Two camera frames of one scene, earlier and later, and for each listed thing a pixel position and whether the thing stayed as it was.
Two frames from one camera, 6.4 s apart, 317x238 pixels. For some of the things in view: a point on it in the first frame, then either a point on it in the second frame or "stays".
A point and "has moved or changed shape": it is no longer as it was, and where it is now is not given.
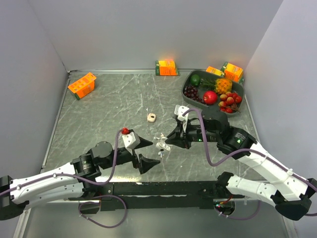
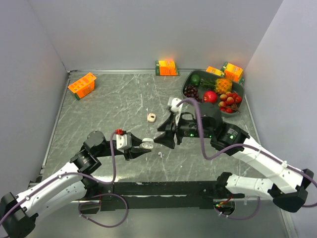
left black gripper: x=144 y=163 → x=134 y=152
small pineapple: x=221 y=86 stays
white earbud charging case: x=163 y=145 has moved or changed shape
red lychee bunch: x=229 y=101 stays
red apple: x=210 y=97 stays
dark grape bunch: x=191 y=92 stays
